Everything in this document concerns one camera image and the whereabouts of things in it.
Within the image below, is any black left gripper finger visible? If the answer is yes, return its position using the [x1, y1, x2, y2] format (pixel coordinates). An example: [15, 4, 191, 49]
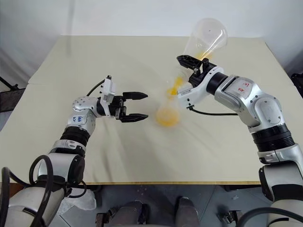
[122, 91, 149, 100]
[120, 113, 149, 123]

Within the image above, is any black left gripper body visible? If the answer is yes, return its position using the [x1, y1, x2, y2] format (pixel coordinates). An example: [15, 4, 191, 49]
[110, 94, 128, 123]

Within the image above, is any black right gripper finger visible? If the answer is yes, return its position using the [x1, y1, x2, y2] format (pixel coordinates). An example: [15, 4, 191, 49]
[177, 54, 207, 72]

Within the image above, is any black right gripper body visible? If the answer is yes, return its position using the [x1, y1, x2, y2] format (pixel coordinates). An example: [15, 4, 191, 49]
[188, 58, 215, 88]

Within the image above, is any clear flask with orange liquid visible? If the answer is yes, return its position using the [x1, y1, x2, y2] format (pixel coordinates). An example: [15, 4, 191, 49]
[174, 17, 229, 82]

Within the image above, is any dark rounded shape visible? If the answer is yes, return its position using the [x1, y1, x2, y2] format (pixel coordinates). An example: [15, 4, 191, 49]
[177, 196, 204, 227]
[117, 201, 150, 227]

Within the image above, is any clear plastic bag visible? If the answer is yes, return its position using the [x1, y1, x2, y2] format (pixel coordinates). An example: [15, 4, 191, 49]
[66, 188, 97, 211]

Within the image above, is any dark object beside table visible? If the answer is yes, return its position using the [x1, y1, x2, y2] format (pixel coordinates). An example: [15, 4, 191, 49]
[291, 72, 303, 100]

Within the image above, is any black metal stand bar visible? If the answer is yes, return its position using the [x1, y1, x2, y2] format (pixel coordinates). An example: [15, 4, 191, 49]
[0, 75, 19, 91]

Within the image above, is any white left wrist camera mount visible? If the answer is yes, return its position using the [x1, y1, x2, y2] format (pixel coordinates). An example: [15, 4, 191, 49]
[98, 75, 117, 117]

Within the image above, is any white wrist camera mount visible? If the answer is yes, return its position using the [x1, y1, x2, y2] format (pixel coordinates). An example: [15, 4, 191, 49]
[98, 75, 117, 117]
[177, 65, 225, 110]

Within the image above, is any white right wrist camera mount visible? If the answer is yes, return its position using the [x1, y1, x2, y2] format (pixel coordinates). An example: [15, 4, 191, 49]
[177, 65, 225, 110]

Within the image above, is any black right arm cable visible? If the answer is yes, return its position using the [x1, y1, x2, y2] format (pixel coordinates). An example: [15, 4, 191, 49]
[188, 106, 303, 227]

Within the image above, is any brown metal bracket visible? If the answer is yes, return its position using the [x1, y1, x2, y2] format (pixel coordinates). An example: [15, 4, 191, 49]
[96, 209, 112, 227]
[219, 209, 243, 227]

